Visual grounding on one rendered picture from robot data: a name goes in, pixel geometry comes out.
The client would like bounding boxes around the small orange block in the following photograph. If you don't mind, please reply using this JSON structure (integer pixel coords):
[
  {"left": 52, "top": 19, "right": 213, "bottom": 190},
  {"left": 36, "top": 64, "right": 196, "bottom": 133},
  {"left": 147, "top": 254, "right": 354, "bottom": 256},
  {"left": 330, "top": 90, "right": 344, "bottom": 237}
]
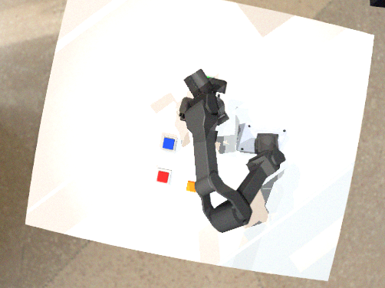
[{"left": 186, "top": 181, "right": 196, "bottom": 192}]

